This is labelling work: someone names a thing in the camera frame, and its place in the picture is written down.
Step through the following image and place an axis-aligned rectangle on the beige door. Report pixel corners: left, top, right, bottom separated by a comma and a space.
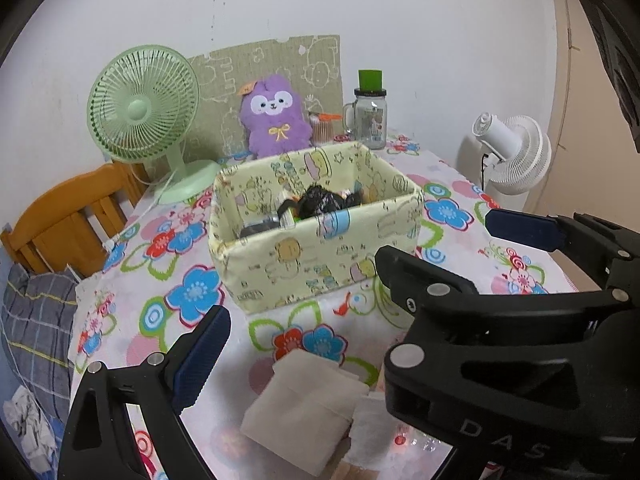
520, 0, 640, 241

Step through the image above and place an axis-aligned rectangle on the white tissue pack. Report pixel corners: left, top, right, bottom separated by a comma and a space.
240, 350, 368, 476

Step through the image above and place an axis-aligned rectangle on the purple plush toy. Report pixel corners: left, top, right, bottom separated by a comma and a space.
237, 74, 315, 158

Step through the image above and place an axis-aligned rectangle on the green desk fan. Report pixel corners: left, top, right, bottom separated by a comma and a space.
86, 45, 221, 206

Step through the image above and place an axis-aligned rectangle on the black plastic bag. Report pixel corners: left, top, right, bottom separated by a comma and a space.
279, 184, 368, 219

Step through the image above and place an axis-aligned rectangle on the wooden bed headboard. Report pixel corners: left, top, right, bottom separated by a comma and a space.
0, 162, 153, 278

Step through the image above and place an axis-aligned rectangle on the white fan cable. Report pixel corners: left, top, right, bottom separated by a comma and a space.
102, 170, 176, 256

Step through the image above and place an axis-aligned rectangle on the yellow printed fabric box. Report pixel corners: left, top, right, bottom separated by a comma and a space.
207, 141, 426, 316

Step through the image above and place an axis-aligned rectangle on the white standing fan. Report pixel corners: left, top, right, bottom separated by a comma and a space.
457, 114, 552, 211

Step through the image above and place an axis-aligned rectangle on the glass jar green lid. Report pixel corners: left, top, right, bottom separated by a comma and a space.
341, 67, 388, 151

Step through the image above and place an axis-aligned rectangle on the grey plaid blanket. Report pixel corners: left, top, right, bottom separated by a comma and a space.
0, 262, 81, 421

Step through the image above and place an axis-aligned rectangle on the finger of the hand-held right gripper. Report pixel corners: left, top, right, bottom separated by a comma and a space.
376, 246, 640, 421
485, 209, 640, 306

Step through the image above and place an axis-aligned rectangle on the dark ribbed panel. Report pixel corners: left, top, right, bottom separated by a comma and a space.
570, 0, 640, 153

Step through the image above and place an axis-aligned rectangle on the green printed board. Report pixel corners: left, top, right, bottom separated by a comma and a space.
187, 34, 346, 158

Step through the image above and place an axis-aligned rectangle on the clear plastic pack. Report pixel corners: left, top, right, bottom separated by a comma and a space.
347, 392, 456, 468

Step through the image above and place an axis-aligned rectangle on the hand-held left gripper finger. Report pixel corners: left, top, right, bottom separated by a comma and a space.
57, 305, 232, 480

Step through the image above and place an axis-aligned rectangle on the crumpled white cloth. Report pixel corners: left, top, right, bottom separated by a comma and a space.
2, 385, 56, 461

